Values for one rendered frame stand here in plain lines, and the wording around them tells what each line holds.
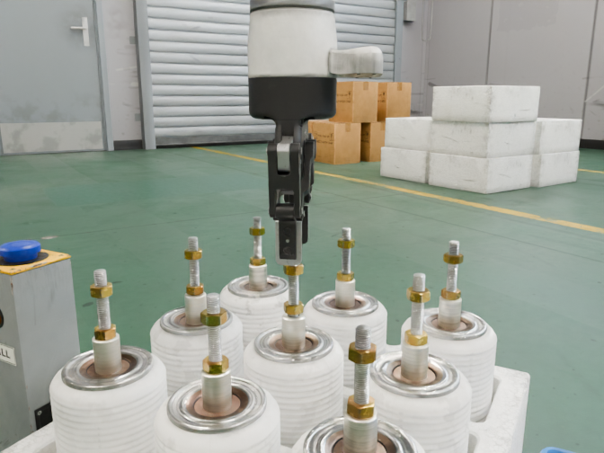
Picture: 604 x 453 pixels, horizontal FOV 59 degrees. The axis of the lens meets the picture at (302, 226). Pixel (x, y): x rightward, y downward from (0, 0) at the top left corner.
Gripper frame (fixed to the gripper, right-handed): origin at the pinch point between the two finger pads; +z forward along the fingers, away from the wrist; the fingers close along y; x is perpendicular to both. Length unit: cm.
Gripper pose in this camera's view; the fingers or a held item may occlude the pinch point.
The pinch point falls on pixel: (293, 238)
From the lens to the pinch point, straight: 49.0
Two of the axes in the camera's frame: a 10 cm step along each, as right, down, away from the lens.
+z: 0.0, 9.7, 2.3
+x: 10.0, 0.2, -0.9
